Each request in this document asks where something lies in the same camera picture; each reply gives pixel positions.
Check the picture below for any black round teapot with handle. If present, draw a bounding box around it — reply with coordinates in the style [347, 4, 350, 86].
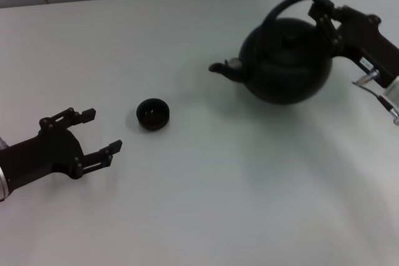
[208, 0, 334, 106]

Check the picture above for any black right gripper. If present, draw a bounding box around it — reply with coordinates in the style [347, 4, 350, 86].
[307, 0, 399, 89]

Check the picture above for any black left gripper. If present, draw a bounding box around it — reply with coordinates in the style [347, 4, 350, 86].
[0, 107, 123, 192]

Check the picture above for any thin cable with silver connectors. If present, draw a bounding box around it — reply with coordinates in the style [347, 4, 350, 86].
[352, 70, 399, 124]

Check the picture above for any small dark round teacup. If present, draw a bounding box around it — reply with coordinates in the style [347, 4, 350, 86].
[135, 98, 171, 131]

